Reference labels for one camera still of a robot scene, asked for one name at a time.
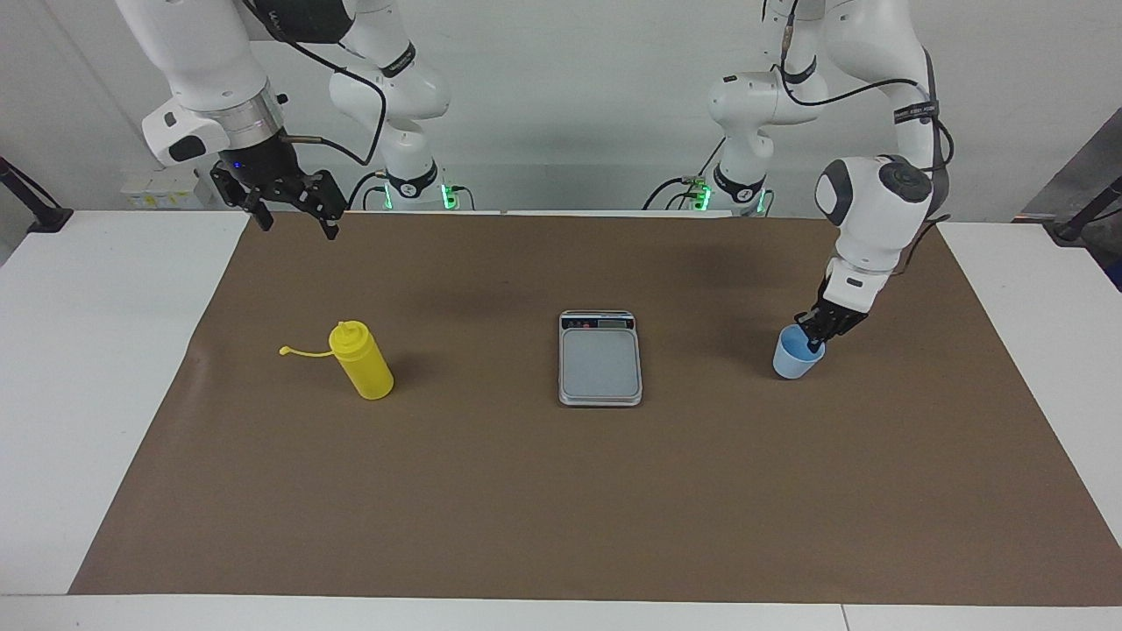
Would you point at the dark blue object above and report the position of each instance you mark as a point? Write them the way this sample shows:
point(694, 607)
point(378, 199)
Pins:
point(1117, 276)

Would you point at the silver digital kitchen scale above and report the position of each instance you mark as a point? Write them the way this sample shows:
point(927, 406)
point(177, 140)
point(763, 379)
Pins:
point(600, 368)

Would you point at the brown table mat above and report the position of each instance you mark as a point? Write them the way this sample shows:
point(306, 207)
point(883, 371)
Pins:
point(561, 491)

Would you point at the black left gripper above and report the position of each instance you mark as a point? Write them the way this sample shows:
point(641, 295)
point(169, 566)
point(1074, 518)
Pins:
point(841, 311)

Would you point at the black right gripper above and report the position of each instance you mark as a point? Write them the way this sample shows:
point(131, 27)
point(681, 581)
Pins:
point(259, 166)

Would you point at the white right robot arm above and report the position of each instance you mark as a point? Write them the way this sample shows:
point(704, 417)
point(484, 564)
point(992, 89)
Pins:
point(202, 53)

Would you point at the yellow squeeze bottle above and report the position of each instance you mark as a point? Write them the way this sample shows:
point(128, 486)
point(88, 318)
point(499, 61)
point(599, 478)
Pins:
point(368, 372)

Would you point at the white socket box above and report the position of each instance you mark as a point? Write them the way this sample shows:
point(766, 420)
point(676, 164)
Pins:
point(162, 188)

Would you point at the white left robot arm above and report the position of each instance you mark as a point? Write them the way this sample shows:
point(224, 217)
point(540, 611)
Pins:
point(868, 228)

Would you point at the grey slanted board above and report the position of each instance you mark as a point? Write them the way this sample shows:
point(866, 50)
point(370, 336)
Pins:
point(1074, 188)

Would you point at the light blue plastic cup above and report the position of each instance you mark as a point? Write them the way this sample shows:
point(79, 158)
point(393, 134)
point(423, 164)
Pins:
point(793, 366)

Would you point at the black camera stand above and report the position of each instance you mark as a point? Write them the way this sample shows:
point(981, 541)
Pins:
point(48, 217)
point(1071, 230)

